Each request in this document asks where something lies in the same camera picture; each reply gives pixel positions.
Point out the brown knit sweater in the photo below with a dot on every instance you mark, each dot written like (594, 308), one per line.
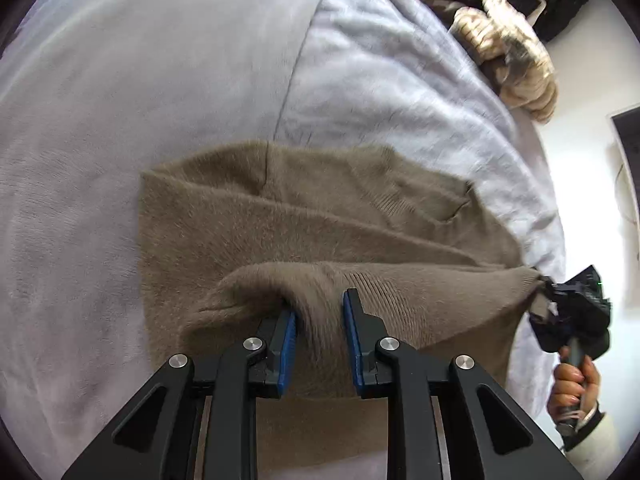
(300, 220)

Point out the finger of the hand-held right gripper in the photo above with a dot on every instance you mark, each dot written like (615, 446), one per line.
(547, 294)

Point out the lilac embossed blanket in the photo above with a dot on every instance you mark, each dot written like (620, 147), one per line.
(390, 85)

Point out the cream striped fleece robe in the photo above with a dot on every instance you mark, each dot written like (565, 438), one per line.
(505, 25)

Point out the wall-mounted television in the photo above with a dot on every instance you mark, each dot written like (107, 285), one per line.
(629, 130)

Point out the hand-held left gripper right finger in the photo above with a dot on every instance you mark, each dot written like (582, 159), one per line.
(352, 345)

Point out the light grey fleece blanket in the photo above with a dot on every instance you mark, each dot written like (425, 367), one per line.
(125, 110)

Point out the person's right hand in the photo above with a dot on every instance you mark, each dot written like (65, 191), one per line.
(567, 385)

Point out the person's right forearm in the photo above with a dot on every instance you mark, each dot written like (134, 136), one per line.
(600, 445)

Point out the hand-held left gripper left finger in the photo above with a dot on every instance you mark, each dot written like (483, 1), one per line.
(287, 355)

